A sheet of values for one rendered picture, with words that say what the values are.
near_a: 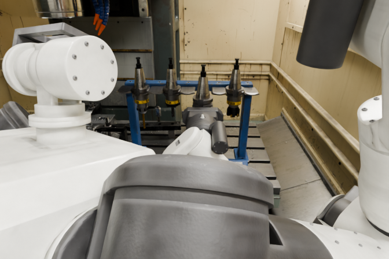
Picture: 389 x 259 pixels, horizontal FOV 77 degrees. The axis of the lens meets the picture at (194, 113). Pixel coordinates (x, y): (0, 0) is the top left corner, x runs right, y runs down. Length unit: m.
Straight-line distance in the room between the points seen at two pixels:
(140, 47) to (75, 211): 1.27
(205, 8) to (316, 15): 1.58
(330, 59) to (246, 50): 1.63
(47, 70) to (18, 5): 1.90
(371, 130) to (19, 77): 0.35
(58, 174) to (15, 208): 0.03
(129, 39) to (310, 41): 1.29
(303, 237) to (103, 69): 0.23
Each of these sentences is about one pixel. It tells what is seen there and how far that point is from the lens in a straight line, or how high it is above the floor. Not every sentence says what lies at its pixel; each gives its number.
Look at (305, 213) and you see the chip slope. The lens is 1.04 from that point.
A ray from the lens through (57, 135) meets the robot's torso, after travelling 0.30.
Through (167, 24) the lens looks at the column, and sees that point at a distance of 1.43.
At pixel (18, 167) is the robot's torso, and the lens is 0.24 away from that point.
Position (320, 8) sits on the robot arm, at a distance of 0.20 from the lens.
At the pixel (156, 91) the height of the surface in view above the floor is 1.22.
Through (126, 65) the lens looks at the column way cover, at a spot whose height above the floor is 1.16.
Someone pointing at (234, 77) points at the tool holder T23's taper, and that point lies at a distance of 0.84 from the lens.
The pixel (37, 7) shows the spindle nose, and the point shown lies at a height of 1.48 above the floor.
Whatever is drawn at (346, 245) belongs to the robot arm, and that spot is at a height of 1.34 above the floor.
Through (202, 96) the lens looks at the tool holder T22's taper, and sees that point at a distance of 0.74.
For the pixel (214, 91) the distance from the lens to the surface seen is 0.86.
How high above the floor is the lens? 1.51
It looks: 25 degrees down
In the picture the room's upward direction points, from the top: straight up
